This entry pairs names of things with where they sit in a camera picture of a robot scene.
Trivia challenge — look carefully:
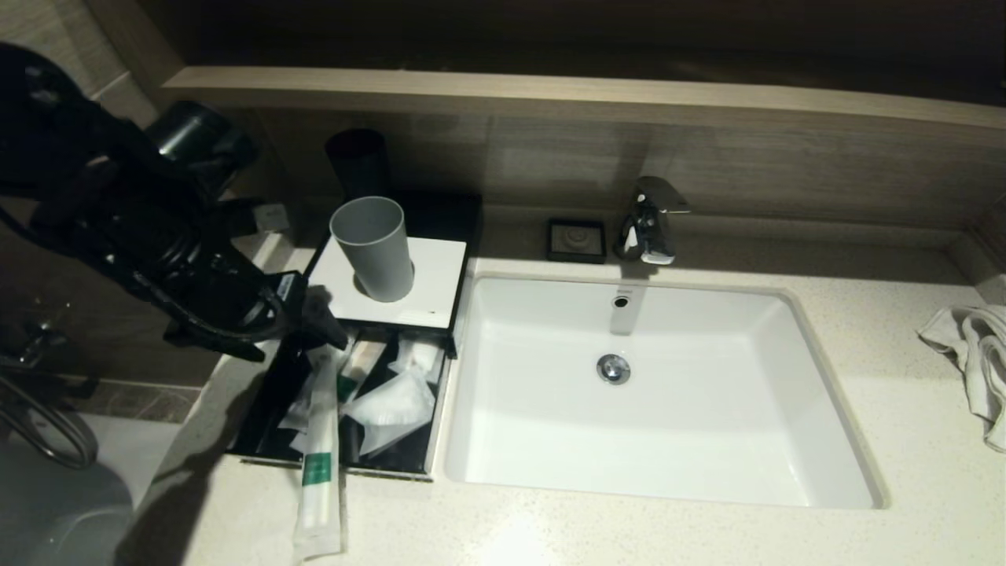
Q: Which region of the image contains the small white pouch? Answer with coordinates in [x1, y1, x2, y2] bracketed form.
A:
[389, 333, 446, 384]

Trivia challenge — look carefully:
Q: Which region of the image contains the black sliding drawer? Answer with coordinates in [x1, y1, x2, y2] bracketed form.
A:
[226, 325, 453, 481]

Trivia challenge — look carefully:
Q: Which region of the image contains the black amenity box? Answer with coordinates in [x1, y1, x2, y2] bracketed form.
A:
[303, 193, 485, 358]

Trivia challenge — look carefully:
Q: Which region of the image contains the grey plastic cup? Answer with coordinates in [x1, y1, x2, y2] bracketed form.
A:
[329, 197, 416, 303]

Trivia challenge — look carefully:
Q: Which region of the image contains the white rectangular mat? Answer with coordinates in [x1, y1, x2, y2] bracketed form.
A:
[307, 236, 468, 330]

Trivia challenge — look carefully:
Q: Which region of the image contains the black plastic cup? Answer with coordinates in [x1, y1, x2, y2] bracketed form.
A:
[325, 130, 394, 201]

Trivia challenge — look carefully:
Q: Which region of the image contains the black square soap dish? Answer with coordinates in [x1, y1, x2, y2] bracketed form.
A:
[547, 219, 607, 265]

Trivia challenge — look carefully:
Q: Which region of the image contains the grey toilet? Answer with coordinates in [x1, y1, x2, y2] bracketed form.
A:
[0, 440, 139, 566]

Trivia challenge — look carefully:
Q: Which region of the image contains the chrome faucet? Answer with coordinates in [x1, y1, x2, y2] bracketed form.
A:
[615, 178, 691, 266]

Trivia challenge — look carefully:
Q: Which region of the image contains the white rectangular sink basin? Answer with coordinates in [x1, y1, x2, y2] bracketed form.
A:
[445, 273, 889, 509]

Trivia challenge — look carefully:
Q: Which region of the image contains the white crumpled towel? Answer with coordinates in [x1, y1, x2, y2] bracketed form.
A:
[916, 305, 1006, 454]

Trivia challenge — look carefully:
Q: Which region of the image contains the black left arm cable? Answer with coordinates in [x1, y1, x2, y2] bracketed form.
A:
[130, 267, 290, 364]

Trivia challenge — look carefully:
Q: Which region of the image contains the chrome wall valve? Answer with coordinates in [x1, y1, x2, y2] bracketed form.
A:
[0, 318, 72, 370]

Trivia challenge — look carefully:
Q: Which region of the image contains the black looped hose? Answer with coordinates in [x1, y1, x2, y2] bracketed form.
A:
[0, 369, 100, 471]

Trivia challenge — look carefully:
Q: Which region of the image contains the light wooden wall shelf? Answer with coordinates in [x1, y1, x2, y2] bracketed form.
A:
[163, 68, 1006, 136]

